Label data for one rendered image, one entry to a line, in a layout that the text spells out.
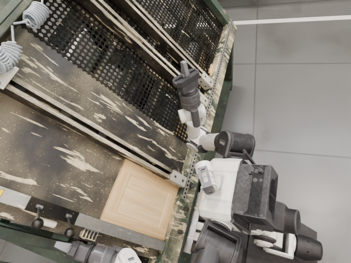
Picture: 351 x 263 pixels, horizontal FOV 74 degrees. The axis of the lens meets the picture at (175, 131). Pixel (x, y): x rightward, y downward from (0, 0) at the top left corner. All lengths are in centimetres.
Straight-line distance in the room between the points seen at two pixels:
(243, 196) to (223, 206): 9
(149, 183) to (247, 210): 61
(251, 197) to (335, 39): 301
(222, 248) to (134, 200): 55
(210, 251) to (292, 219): 48
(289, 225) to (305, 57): 247
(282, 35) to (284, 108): 117
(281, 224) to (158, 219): 63
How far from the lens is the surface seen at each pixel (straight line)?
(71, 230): 101
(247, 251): 211
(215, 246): 93
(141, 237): 131
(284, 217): 126
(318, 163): 260
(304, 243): 200
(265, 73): 313
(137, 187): 129
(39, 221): 97
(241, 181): 94
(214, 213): 95
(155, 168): 128
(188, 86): 96
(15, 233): 117
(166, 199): 141
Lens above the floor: 228
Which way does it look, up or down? 58 degrees down
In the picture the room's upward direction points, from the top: 21 degrees counter-clockwise
